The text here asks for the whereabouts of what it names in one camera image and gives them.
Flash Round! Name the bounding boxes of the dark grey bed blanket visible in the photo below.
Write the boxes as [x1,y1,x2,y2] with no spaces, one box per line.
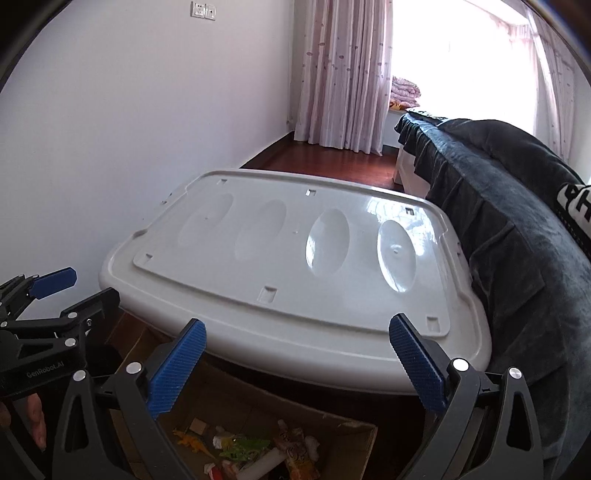
[396,112,590,479]

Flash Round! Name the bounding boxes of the pink patterned left curtain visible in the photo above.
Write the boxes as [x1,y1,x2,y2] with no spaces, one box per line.
[294,0,393,155]

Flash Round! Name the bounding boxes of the white foam sheet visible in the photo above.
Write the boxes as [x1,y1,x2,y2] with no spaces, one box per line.
[235,448,287,480]

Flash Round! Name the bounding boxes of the orange green dinosaur toy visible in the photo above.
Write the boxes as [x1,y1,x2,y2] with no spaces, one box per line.
[172,429,215,459]

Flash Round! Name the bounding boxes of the person left hand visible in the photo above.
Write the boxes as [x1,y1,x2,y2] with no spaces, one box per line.
[0,393,47,451]

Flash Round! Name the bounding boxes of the folded pink blanket pile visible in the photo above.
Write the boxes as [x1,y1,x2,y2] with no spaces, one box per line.
[390,77,421,111]

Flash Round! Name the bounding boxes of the green snack wrapper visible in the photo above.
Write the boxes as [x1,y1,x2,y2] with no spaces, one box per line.
[219,435,270,463]

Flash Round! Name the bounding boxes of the pink patterned right curtain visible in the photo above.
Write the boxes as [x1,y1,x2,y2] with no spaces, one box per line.
[524,2,575,164]

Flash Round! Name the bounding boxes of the white wall switch plate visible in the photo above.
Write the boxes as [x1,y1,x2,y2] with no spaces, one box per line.
[190,1,216,21]

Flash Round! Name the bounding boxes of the pink patterned curtain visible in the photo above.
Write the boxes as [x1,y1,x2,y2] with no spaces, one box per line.
[524,2,575,164]
[294,0,393,155]

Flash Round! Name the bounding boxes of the brown cardboard trash box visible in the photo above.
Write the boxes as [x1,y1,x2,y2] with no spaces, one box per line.
[105,313,379,480]

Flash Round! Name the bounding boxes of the black white letter pillow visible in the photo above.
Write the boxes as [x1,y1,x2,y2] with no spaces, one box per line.
[556,183,591,257]

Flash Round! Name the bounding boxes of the grey plastic storage bin lid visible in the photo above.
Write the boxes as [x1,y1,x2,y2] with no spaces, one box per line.
[99,169,492,394]

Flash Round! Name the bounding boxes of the white bed frame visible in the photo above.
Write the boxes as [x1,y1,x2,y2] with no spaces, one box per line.
[394,148,430,198]

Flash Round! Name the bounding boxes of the small wooden cube block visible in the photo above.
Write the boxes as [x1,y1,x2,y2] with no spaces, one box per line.
[189,418,209,436]

